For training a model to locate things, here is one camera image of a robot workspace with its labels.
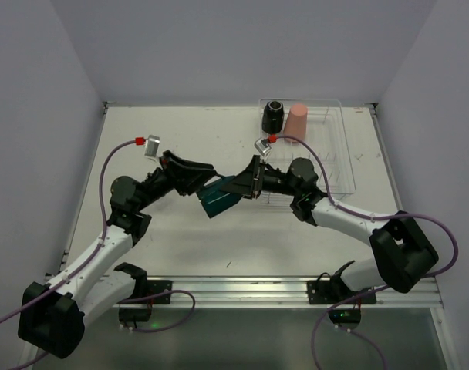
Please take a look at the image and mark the teal mug white inside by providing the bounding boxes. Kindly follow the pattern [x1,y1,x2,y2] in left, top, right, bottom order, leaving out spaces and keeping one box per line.
[196,176,242,218]

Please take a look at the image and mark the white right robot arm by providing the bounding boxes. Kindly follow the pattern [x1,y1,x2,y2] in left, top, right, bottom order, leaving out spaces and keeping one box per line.
[221,156,438,294]

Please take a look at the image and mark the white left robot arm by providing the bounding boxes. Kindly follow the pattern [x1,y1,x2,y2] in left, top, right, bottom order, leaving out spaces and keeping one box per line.
[18,150,217,359]

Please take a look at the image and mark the pink plastic cup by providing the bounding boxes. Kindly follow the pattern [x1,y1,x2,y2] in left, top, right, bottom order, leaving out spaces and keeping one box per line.
[283,103,308,140]

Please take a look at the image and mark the black metal mug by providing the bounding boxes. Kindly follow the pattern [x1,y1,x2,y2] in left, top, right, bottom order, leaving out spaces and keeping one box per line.
[261,100,285,134]

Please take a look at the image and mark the left black controller box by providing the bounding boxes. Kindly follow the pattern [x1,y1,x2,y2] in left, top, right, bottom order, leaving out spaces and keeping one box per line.
[118,308,152,328]

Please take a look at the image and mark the black controller box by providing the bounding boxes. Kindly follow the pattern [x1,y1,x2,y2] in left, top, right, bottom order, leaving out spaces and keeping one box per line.
[118,308,152,328]
[328,308,362,329]

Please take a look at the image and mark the right black controller box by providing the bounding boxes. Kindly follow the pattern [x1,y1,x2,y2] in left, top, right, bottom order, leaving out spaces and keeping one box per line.
[328,308,362,329]

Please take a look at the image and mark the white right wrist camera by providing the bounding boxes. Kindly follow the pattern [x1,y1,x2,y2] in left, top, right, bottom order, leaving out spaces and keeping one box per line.
[254,138,272,162]

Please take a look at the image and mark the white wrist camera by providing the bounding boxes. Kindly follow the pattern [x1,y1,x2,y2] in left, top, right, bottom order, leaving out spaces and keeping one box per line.
[254,138,272,162]
[144,135,160,160]

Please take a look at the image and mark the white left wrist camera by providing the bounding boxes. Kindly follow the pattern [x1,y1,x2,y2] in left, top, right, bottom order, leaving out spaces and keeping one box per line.
[144,135,160,160]

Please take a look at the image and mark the clear wire dish rack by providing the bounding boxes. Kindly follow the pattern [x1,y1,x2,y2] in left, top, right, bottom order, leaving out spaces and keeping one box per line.
[267,98,356,200]

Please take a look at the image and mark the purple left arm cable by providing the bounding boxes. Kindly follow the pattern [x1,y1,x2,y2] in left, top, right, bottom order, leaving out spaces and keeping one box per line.
[0,136,197,367]

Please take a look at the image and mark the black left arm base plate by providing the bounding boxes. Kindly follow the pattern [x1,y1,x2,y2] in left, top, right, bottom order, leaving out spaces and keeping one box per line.
[118,279,173,305]

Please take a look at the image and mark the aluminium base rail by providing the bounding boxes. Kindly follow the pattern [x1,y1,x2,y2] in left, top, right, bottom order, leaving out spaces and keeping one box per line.
[37,274,444,309]

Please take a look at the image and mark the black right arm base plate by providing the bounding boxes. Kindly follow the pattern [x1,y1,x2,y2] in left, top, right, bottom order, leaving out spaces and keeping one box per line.
[306,280,370,305]

